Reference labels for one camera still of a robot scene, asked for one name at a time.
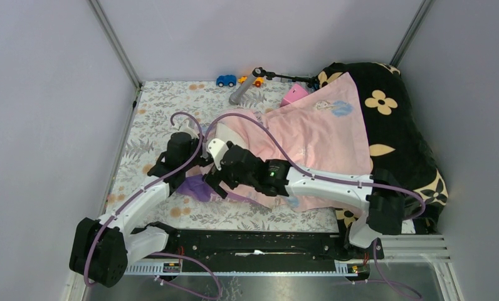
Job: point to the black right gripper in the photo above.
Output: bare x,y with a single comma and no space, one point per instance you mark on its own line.
214,182

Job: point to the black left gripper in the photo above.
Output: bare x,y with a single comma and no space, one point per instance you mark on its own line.
205,161

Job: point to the white pillow with yellow edge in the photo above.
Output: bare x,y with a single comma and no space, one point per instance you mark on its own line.
225,134

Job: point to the pink pillow with princess print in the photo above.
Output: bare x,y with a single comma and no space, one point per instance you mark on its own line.
323,131

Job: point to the black blanket with yellow flowers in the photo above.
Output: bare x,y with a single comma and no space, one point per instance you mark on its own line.
395,143

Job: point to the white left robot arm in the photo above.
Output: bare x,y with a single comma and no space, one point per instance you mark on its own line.
103,248

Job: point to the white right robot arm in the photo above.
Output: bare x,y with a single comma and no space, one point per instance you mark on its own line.
381,213

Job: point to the floral patterned bed sheet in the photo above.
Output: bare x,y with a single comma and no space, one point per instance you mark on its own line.
159,104

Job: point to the blue toy car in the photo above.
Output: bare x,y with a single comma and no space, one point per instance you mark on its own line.
226,81

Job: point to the pink metronome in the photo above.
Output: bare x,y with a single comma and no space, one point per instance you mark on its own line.
294,94

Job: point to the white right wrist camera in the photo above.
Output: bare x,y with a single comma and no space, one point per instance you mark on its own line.
217,148

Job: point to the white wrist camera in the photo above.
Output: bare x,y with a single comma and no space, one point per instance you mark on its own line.
217,148
191,128

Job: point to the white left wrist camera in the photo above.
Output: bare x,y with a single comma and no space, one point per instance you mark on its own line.
191,128

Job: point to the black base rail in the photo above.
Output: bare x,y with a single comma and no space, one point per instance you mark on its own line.
227,252

